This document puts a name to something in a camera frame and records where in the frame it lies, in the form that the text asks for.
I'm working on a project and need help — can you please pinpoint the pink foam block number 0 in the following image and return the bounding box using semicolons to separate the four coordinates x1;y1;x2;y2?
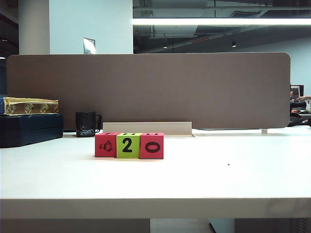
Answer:
139;132;165;160

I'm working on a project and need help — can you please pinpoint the green foam block number 2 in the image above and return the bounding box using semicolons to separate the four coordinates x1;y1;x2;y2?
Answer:
116;133;141;160

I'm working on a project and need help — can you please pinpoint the pink foam block number 1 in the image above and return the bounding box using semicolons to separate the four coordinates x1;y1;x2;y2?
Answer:
94;132;118;158

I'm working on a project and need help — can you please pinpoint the brown fabric desk divider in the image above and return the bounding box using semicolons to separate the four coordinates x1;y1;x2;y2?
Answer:
6;52;292;130

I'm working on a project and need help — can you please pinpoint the black mug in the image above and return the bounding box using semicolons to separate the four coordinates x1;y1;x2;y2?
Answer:
75;111;102;138

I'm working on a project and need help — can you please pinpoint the dark blue hard case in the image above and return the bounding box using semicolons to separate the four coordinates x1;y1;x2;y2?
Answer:
0;113;64;148

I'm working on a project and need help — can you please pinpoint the yellow patterned flat box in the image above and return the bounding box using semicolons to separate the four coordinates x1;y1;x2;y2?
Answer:
0;97;59;116

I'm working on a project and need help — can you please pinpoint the black round tray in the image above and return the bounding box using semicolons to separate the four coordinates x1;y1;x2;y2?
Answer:
289;114;303;127

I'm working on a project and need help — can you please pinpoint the grey perforated cabinet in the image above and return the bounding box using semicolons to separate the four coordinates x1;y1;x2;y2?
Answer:
234;217;311;233

